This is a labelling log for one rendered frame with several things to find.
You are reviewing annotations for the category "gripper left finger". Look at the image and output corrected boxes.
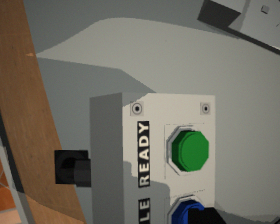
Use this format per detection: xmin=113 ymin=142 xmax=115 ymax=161
xmin=188 ymin=208 xmax=210 ymax=224

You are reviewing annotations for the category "white push-button panel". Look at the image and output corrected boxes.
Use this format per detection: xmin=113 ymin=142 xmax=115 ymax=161
xmin=54 ymin=92 xmax=215 ymax=224

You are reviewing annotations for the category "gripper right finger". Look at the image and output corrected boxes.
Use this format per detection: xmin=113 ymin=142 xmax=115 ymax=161
xmin=202 ymin=207 xmax=226 ymax=224

